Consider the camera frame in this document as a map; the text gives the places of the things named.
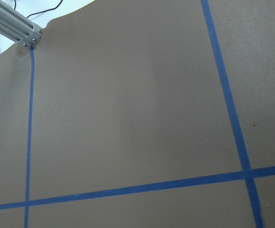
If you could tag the aluminium frame post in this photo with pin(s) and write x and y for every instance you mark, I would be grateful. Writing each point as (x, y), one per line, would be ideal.
(18, 28)

